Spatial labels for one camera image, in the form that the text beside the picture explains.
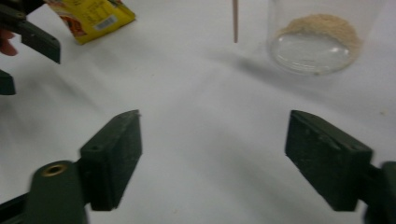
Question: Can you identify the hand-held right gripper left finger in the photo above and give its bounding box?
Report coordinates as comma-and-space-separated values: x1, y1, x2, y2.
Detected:
78, 109, 144, 213

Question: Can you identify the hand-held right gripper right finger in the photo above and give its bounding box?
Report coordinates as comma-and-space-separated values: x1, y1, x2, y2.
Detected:
284, 109, 374, 213

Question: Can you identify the yellow spouted pouch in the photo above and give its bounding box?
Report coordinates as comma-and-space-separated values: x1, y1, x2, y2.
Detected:
46, 0, 137, 46

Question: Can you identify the clear glass jar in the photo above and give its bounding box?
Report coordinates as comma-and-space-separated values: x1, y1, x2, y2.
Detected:
265, 0, 387, 77

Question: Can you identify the white table sheet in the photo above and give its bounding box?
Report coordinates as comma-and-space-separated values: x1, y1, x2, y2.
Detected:
0, 0, 396, 224

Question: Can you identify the beige powder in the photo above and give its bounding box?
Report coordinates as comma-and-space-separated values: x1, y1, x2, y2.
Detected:
275, 13, 363, 59

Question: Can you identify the thin wooden stick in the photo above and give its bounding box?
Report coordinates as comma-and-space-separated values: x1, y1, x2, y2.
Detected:
232, 0, 240, 44

